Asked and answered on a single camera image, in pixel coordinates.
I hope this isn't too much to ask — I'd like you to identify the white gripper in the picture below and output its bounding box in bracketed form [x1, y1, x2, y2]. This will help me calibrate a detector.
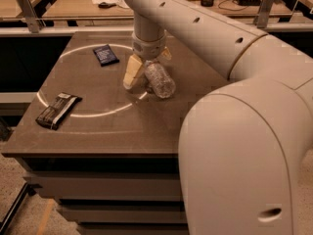
[123, 33, 172, 90]

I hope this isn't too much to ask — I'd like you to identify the clear plastic water bottle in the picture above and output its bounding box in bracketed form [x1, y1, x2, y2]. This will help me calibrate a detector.
[144, 61, 176, 99]

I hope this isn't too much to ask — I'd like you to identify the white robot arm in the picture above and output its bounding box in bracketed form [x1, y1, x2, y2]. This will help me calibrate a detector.
[124, 0, 313, 235]

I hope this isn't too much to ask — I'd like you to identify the dark blue snack packet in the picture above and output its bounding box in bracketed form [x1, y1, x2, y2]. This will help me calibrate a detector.
[93, 44, 119, 67]

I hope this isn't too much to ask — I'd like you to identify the black snack bar wrapper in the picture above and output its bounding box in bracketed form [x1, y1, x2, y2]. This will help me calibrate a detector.
[35, 92, 82, 130]

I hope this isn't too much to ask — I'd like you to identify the grey stacked table base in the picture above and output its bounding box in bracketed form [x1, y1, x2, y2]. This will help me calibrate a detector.
[21, 158, 189, 235]

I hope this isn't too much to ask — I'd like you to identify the left metal rail bracket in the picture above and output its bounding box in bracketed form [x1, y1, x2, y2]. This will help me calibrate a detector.
[17, 0, 42, 33]

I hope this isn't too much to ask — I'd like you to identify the metal rail bracket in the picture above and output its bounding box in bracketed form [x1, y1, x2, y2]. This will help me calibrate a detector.
[17, 0, 42, 33]
[252, 0, 286, 29]

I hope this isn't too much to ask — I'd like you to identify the right metal rail bracket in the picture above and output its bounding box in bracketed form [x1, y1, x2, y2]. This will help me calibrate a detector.
[252, 0, 286, 29]

